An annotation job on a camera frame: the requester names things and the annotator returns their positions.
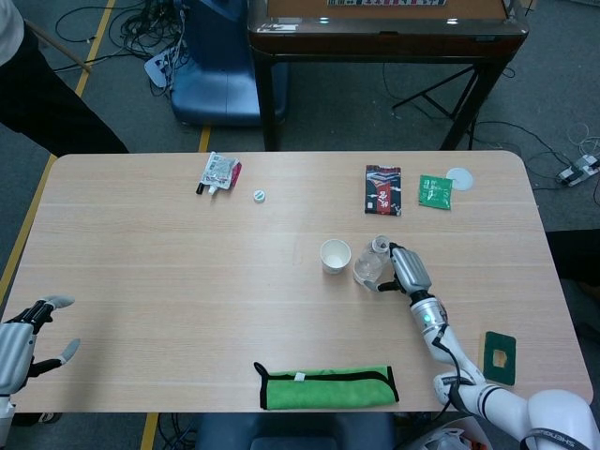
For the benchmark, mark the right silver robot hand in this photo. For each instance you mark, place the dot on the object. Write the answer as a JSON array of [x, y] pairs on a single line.
[[410, 269]]

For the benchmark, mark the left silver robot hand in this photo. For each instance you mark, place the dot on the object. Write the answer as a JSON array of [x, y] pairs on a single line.
[[14, 347]]

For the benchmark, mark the transparent plastic bottle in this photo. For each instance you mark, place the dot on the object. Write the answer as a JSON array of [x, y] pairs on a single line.
[[368, 267]]

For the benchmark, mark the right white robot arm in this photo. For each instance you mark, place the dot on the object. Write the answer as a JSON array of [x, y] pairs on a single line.
[[506, 403]]

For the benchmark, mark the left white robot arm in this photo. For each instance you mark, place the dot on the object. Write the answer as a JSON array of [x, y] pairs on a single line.
[[5, 415]]

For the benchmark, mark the white paper cup blue flower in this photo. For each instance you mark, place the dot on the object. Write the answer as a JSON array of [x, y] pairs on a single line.
[[335, 257]]

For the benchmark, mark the white green bottle cap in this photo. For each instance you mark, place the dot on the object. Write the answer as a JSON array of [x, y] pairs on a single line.
[[259, 196]]

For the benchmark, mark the green sachet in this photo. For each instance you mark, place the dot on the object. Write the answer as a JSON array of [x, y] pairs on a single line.
[[436, 192]]

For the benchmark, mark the black red snack packet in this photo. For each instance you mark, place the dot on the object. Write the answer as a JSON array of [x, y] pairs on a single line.
[[382, 190]]

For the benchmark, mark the white round lid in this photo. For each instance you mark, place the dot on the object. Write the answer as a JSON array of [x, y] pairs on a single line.
[[463, 178]]

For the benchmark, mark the green sponge pad with hole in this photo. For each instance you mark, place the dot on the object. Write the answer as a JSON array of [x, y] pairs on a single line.
[[490, 370]]

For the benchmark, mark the green cloth black trim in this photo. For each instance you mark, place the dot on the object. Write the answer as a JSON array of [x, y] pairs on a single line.
[[328, 391]]

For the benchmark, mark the white plastic bag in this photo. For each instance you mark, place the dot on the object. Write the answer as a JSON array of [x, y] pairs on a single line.
[[436, 438]]

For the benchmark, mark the grey floor power strip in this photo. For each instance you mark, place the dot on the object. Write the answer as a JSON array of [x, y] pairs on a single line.
[[574, 172]]

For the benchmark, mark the red small packet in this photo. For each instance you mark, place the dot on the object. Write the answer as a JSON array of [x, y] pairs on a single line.
[[236, 174]]

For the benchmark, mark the silver white spout pouch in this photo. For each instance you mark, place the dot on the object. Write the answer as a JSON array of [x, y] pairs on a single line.
[[218, 171]]

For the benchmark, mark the small black tube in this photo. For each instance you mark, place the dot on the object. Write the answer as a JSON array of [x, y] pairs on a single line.
[[200, 188]]

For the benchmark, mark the brown mahjong table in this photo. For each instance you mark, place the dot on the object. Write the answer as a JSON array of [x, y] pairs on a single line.
[[375, 42]]

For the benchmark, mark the person in black trousers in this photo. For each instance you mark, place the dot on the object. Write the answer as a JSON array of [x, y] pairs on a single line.
[[42, 103]]

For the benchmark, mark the mahjong tile row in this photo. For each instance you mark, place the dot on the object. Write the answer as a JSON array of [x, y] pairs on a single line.
[[384, 3]]

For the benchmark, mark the wooden stick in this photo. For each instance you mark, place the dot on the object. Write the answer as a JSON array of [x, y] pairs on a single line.
[[70, 55]]

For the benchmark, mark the white power strip with plugs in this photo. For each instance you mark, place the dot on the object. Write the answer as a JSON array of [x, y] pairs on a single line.
[[157, 70]]

